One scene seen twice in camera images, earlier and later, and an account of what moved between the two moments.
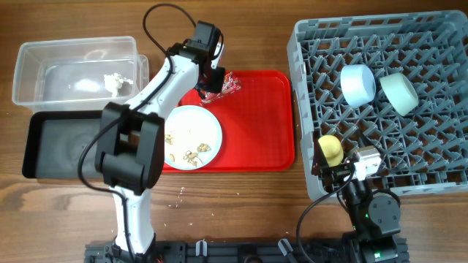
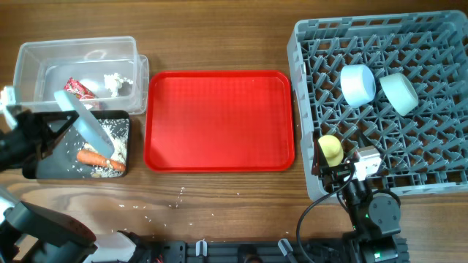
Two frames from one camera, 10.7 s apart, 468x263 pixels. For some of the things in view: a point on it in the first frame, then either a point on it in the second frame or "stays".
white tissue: x=114 y=82 stays
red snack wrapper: x=230 y=85 to x=77 y=88
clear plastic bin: x=78 y=74 stays
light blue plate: x=197 y=133 to x=85 y=123
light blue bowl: x=357 y=85 stays
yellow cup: x=333 y=150 stays
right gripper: x=337 y=172 stays
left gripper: x=217 y=86 to x=41 y=131
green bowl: x=400 y=93 stays
